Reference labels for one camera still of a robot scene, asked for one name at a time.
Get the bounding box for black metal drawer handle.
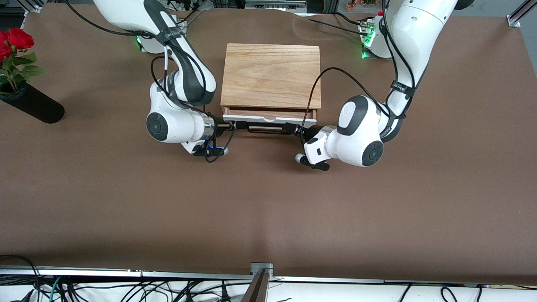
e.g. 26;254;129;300
246;122;295;135

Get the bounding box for wooden drawer with white front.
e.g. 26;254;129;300
222;107;318;129

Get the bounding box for light wooden drawer cabinet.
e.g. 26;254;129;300
220;43;322;121

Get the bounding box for brown table cover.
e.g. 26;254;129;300
0;3;537;286

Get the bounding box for grey power strip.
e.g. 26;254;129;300
245;0;308;11

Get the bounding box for orange cluttered object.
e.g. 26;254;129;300
346;0;381;12

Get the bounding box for black cylindrical vase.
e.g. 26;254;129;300
0;81;65;124

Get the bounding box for artificial red rose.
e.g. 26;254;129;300
2;27;47;91
0;30;18;91

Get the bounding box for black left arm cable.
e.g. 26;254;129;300
300;0;417;146

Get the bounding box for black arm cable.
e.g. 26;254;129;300
300;0;417;146
64;0;236;163

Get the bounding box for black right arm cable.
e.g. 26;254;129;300
64;0;236;163

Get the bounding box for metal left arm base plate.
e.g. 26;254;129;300
361;21;395;60

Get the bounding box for black cables at left base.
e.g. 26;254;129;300
300;11;375;37

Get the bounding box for black cables at base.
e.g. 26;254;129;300
300;11;375;37
166;0;210;26

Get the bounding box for black cables at right base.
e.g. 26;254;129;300
166;0;210;26

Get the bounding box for aluminium corner bracket with strut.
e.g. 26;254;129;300
241;262;274;302

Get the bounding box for black floor cable bundle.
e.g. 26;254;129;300
0;255;252;302

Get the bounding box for aluminium table edge rail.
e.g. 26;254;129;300
0;265;537;290

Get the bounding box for aluminium frame profile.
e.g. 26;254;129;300
506;0;537;28
16;0;46;14

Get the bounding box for green floor cable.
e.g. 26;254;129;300
49;277;63;302

